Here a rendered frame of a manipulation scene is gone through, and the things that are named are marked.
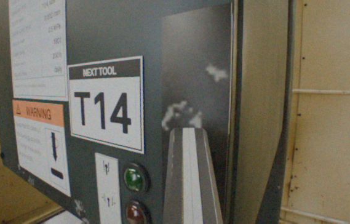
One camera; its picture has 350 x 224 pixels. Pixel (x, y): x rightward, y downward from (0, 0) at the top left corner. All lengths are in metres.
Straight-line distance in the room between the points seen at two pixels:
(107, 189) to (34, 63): 0.18
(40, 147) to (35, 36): 0.14
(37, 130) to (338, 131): 1.15
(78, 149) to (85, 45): 0.10
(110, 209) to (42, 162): 0.14
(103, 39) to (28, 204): 1.47
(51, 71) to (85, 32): 0.07
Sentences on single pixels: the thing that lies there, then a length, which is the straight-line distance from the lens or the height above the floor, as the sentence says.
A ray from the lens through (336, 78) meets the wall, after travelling 1.15.
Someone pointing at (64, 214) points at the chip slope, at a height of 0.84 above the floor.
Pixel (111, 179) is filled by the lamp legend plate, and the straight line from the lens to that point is 0.18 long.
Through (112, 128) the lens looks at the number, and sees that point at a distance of 0.16.
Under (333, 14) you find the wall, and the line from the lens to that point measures 1.20.
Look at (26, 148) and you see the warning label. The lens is 0.35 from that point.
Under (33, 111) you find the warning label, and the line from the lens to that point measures 0.30.
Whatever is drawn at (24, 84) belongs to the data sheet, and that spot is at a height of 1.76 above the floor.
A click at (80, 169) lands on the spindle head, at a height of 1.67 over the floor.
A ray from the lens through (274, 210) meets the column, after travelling 0.91.
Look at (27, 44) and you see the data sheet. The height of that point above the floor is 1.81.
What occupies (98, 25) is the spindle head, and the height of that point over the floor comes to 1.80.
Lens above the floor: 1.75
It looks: 7 degrees down
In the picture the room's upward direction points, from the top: straight up
